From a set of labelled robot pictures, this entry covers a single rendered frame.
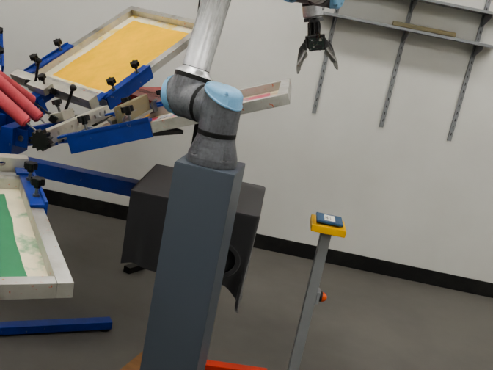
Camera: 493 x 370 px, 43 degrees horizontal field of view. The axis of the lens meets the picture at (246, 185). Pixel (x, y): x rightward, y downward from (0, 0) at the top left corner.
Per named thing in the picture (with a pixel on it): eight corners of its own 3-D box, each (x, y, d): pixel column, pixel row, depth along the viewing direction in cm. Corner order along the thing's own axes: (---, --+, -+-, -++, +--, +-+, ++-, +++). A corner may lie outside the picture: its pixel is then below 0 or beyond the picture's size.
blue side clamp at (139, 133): (155, 134, 219) (150, 114, 217) (152, 136, 214) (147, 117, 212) (75, 151, 223) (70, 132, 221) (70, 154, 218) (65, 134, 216)
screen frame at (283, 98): (291, 86, 265) (290, 78, 264) (290, 104, 209) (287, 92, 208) (117, 124, 275) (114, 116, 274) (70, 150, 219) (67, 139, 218)
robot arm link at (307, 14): (301, 6, 230) (323, 4, 229) (302, 19, 231) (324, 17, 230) (301, 6, 223) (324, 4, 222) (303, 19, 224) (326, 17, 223)
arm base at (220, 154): (230, 173, 179) (237, 139, 176) (180, 161, 180) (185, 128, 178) (240, 163, 193) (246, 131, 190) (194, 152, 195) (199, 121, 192)
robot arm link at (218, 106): (220, 136, 176) (229, 89, 173) (185, 124, 183) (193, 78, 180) (245, 134, 186) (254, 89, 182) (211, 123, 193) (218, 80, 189)
